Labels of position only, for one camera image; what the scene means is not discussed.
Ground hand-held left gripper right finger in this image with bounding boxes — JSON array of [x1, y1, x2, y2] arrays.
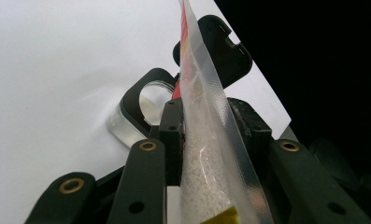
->
[[226, 97, 275, 176]]

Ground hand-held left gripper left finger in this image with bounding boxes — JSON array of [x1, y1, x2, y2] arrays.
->
[[158, 98, 185, 187]]

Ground red and clear refill pouch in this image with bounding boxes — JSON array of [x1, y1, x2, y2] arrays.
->
[[177, 0, 275, 224]]

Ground black jar lid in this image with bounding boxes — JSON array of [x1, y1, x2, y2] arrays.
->
[[172, 14, 253, 90]]

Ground white table sheet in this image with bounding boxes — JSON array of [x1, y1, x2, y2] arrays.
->
[[0, 0, 293, 224]]

